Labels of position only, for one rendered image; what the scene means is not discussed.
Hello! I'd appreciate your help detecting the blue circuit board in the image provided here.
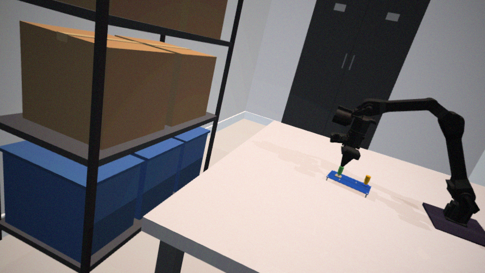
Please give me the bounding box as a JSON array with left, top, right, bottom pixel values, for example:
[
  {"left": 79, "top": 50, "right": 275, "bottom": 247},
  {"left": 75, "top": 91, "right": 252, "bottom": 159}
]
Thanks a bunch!
[{"left": 326, "top": 166, "right": 371, "bottom": 198}]

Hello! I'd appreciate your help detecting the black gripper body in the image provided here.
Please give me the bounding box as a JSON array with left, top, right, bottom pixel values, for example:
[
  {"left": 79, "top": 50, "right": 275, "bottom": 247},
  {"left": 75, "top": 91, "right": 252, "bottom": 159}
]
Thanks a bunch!
[{"left": 341, "top": 129, "right": 365, "bottom": 160}]

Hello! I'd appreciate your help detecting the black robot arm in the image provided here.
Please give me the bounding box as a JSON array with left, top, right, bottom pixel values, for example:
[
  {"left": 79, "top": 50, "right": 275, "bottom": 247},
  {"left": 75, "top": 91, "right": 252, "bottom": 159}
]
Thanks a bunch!
[{"left": 332, "top": 97, "right": 480, "bottom": 228}]

